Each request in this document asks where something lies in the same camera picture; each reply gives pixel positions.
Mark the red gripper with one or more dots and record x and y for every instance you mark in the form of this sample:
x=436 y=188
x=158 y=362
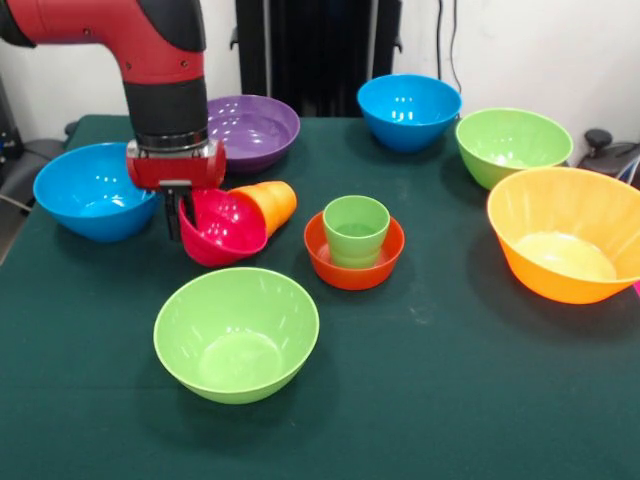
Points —
x=175 y=167

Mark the pink plastic bowl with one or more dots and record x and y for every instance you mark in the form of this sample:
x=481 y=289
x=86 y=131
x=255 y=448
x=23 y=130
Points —
x=225 y=230

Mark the orange plastic cup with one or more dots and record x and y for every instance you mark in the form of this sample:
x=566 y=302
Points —
x=275 y=202

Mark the blue plastic bowl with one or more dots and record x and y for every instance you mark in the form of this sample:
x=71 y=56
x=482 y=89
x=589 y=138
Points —
x=409 y=112
x=85 y=200

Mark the purple plastic bowl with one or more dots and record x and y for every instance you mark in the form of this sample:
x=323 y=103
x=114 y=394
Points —
x=255 y=130

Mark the red-orange plastic bowl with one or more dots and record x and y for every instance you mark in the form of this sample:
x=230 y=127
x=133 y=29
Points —
x=315 y=250

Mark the green plastic bowl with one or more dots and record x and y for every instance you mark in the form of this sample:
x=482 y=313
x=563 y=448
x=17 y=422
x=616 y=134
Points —
x=512 y=142
x=235 y=345

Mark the green plastic cup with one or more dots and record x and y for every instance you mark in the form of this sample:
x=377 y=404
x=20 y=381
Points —
x=356 y=235

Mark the large orange plastic bowl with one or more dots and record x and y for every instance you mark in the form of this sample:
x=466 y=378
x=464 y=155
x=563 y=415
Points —
x=565 y=240

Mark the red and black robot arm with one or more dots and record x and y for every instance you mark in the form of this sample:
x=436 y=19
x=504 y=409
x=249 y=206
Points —
x=150 y=50

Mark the dark grey chair base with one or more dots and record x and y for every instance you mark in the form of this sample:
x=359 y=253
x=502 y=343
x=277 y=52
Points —
x=607 y=155
x=30 y=165

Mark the dark green table cloth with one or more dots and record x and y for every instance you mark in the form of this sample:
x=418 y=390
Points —
x=320 y=430

